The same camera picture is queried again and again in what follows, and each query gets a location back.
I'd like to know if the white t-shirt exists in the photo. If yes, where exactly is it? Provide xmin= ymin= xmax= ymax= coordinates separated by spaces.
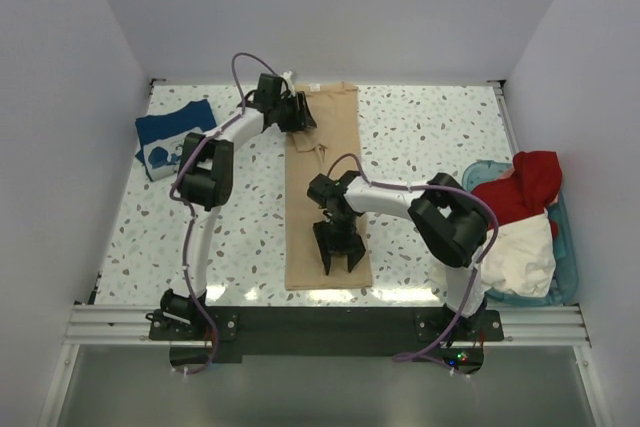
xmin=480 ymin=209 xmax=556 ymax=298

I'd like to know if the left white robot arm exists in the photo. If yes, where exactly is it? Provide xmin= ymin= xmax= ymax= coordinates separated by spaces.
xmin=147 ymin=72 xmax=317 ymax=344

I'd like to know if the beige t-shirt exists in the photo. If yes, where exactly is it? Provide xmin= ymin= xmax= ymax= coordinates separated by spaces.
xmin=285 ymin=82 xmax=373 ymax=291

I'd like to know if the purple cable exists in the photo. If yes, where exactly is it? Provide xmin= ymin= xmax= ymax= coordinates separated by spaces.
xmin=327 ymin=154 xmax=499 ymax=366
xmin=168 ymin=51 xmax=281 ymax=376

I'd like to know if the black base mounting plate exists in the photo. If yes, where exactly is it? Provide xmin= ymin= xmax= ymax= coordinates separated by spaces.
xmin=146 ymin=306 xmax=505 ymax=373

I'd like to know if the clear blue plastic bin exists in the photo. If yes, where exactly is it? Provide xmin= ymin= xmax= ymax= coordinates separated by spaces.
xmin=462 ymin=160 xmax=579 ymax=307

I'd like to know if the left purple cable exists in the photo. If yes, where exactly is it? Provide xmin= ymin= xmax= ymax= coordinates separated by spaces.
xmin=168 ymin=51 xmax=281 ymax=376

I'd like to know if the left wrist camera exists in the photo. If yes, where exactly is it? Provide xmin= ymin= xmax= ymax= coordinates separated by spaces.
xmin=281 ymin=70 xmax=296 ymax=93

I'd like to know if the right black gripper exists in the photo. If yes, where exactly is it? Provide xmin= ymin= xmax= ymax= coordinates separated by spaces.
xmin=314 ymin=214 xmax=365 ymax=272

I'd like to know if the red t-shirt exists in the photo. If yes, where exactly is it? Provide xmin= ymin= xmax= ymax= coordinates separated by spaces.
xmin=472 ymin=151 xmax=563 ymax=226

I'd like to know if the folded blue t-shirt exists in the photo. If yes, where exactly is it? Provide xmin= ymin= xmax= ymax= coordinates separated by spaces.
xmin=135 ymin=99 xmax=217 ymax=181

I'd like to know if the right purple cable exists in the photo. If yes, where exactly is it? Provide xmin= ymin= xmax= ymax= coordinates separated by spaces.
xmin=327 ymin=154 xmax=499 ymax=366

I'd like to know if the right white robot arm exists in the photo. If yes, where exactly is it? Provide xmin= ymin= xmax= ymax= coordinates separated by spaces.
xmin=307 ymin=170 xmax=499 ymax=340

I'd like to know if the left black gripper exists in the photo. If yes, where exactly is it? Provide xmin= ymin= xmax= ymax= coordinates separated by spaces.
xmin=272 ymin=92 xmax=315 ymax=133

